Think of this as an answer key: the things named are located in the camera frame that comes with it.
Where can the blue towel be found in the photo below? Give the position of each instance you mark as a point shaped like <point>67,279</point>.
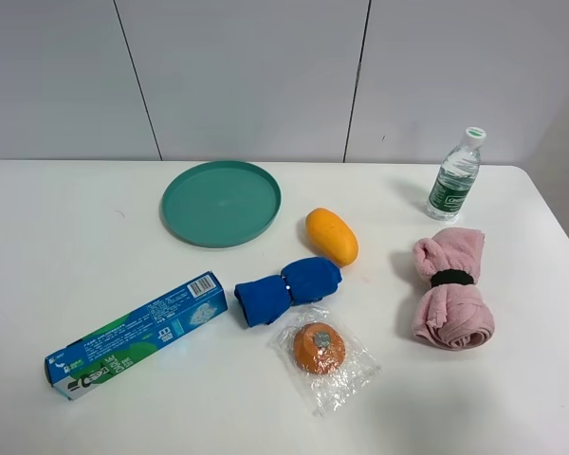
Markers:
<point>302,282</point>

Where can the yellow mango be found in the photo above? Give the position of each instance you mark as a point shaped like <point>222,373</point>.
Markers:
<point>331,236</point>

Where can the teal round plate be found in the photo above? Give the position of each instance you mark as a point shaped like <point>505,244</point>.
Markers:
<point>220,204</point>

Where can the orange item in plastic bag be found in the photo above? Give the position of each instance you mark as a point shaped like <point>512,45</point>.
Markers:
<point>327,364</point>

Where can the clear water bottle green label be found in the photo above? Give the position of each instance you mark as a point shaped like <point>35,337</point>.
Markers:
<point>456,176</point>

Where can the pink rolled towel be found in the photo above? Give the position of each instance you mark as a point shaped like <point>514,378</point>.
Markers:
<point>452,314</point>

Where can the blue toothpaste box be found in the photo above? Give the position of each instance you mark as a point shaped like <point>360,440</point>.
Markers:
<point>94,359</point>

